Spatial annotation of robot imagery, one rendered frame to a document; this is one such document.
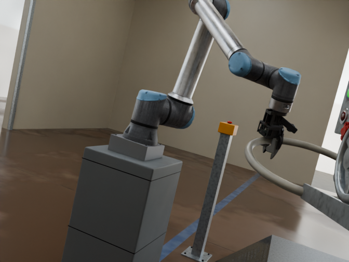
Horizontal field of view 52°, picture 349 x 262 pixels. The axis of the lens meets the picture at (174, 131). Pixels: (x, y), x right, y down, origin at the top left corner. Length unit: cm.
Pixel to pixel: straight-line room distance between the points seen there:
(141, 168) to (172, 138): 652
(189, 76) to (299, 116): 581
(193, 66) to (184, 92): 14
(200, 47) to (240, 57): 51
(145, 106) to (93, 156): 36
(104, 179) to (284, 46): 639
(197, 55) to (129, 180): 73
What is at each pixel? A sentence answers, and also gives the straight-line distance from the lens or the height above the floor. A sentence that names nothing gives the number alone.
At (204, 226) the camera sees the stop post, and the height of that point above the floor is 26.
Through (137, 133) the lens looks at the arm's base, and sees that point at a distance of 185.
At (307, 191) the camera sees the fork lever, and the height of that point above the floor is 102.
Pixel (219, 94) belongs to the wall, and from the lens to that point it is 791.
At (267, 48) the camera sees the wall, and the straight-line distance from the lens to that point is 785.
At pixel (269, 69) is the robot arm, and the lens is 156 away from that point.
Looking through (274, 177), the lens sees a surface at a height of 102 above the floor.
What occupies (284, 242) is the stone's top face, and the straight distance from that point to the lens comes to 135.
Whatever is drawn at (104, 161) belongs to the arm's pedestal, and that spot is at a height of 81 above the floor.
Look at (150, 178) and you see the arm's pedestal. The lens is 171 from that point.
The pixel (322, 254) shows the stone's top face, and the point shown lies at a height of 80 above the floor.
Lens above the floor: 122
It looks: 6 degrees down
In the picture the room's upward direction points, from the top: 13 degrees clockwise
